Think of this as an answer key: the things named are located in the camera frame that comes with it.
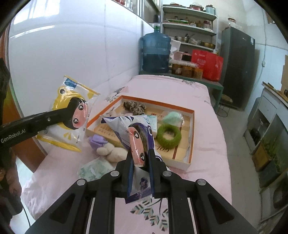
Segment yellow cartoon tissue pack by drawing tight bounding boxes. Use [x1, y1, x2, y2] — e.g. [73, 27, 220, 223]
[37, 76, 100, 152]

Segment green floral tissue pack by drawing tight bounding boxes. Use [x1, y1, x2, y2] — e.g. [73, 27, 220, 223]
[147, 115, 158, 138]
[78, 157, 115, 182]

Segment white bear purple bow plush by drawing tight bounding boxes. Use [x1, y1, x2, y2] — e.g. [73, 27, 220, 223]
[88, 134, 128, 163]

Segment blue cartoon tissue pack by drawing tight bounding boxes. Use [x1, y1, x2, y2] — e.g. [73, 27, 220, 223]
[101, 114, 162, 204]

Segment leopard print scrunchie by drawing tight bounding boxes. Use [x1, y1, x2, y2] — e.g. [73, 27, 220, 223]
[123, 101, 146, 116]

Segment green fuzzy ring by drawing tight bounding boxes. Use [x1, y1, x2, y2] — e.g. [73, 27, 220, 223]
[156, 124, 183, 150]

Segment mint green sponge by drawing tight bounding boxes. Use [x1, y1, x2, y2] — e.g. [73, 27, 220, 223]
[162, 111, 184, 127]

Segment pink white unicorn plush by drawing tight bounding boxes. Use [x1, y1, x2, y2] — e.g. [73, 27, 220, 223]
[103, 107, 119, 118]

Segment person left hand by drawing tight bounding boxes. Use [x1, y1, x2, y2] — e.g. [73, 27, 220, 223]
[0, 165, 21, 197]

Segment pink bed blanket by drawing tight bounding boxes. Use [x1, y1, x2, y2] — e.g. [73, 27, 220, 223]
[21, 74, 233, 234]

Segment orange rimmed cardboard box tray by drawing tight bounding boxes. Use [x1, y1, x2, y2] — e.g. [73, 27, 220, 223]
[86, 96, 194, 171]

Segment yellow planter with grass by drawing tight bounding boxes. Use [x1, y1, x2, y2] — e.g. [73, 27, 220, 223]
[252, 139, 277, 172]

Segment grey kitchen counter cabinet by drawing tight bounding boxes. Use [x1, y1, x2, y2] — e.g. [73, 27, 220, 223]
[242, 82, 288, 203]

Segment blue water jug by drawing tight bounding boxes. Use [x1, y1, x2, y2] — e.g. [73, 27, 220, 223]
[141, 23, 171, 73]

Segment jars of preserved food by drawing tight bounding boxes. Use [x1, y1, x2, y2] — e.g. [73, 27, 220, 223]
[169, 59, 203, 79]

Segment red shopping bag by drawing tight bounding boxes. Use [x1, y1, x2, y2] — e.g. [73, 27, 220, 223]
[191, 50, 224, 81]

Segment green metal shelf rack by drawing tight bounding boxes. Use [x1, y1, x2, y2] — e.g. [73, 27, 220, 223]
[161, 3, 219, 53]

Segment dark grey refrigerator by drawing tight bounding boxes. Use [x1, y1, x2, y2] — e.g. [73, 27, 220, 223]
[220, 27, 255, 109]

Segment round wire stool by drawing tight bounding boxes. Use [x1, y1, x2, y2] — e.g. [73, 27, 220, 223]
[216, 94, 233, 118]

